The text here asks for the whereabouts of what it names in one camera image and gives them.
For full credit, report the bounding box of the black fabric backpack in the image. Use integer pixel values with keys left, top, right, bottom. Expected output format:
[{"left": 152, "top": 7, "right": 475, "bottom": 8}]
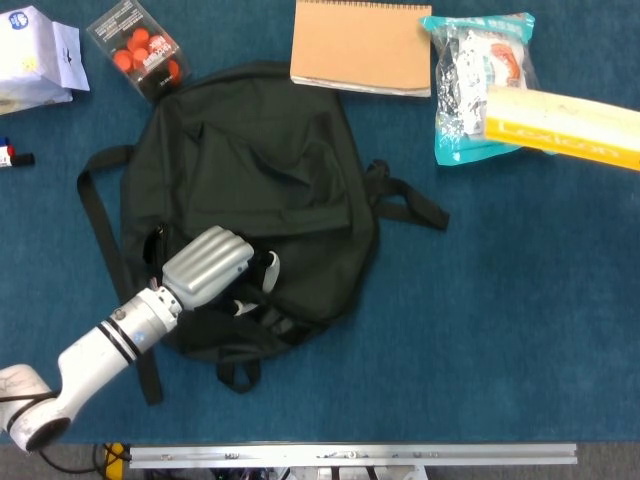
[{"left": 76, "top": 59, "right": 450, "bottom": 407}]

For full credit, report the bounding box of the white paper bag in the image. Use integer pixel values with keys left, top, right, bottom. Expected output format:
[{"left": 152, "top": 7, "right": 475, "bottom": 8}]
[{"left": 0, "top": 4, "right": 91, "bottom": 117}]

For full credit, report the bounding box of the white yellow Lexicon book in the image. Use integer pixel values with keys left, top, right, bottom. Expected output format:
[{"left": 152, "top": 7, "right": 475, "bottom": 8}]
[{"left": 483, "top": 83, "right": 640, "bottom": 173}]

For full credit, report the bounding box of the black floor cable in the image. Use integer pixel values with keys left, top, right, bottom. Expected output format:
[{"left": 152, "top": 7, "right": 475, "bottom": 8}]
[{"left": 37, "top": 443, "right": 107, "bottom": 474}]

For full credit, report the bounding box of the clear box with orange caps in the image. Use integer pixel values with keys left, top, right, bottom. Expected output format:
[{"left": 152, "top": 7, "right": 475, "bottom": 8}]
[{"left": 85, "top": 0, "right": 194, "bottom": 104}]

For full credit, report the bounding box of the teal plastic snack bag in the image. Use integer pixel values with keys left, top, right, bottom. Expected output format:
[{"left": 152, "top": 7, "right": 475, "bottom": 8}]
[{"left": 418, "top": 12, "right": 556, "bottom": 167}]

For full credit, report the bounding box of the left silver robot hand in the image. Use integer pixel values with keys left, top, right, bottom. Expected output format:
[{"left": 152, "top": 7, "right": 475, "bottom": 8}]
[{"left": 160, "top": 225, "right": 281, "bottom": 317}]

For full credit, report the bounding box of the brown spiral notebook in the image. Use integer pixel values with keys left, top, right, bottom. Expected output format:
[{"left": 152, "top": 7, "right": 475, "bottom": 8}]
[{"left": 289, "top": 0, "right": 434, "bottom": 99}]

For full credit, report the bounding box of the aluminium profile rail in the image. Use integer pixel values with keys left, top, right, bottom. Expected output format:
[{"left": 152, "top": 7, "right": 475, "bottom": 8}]
[{"left": 128, "top": 442, "right": 579, "bottom": 470}]

